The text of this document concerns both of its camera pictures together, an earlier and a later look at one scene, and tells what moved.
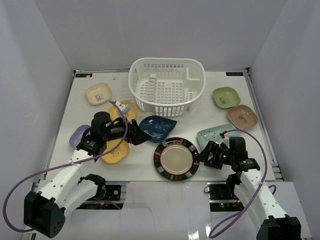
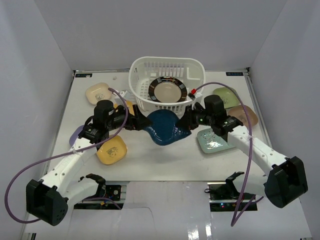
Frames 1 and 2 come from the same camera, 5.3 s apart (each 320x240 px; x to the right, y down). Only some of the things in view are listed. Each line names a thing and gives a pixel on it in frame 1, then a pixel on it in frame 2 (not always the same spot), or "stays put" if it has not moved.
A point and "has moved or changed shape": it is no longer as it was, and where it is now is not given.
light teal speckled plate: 212,134 stays put
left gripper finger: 136,135 → 138,123
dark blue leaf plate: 157,127 has moved or changed shape
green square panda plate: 226,97 stays put
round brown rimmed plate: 176,159 → 167,89
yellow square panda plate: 117,154 stays put
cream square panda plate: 99,94 stays put
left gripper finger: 135,127 → 138,114
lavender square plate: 77,134 stays put
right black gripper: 214,148 → 186,122
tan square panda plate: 243,116 stays put
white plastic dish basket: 166,87 stays put
